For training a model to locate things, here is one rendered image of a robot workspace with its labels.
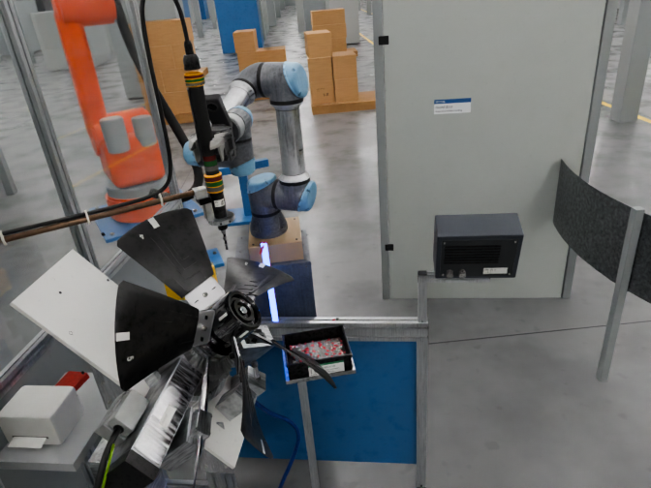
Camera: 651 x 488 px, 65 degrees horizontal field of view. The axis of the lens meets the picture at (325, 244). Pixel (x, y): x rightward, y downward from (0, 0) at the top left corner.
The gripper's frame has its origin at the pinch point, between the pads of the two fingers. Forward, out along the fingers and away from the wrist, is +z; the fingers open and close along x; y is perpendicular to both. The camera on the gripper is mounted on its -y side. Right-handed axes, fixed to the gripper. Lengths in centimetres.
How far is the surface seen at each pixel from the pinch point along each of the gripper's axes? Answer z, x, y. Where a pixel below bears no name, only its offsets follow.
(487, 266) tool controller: -35, -74, 54
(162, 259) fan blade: 1.1, 16.4, 30.0
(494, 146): -182, -102, 60
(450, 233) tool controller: -33, -61, 41
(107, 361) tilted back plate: 21, 27, 48
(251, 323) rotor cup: 8.1, -7.1, 45.4
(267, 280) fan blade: -17, -6, 48
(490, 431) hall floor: -69, -87, 164
